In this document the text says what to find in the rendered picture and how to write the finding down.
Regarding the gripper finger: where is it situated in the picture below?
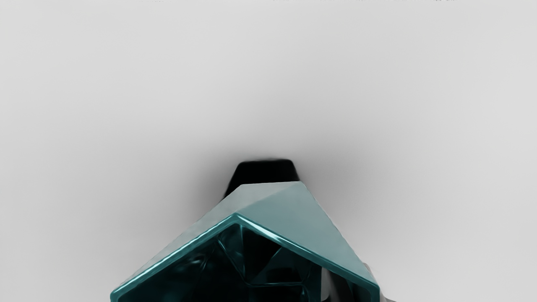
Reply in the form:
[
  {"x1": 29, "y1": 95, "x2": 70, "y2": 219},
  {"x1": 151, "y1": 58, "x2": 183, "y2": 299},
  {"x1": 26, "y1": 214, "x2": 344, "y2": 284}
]
[{"x1": 363, "y1": 263, "x2": 397, "y2": 302}]

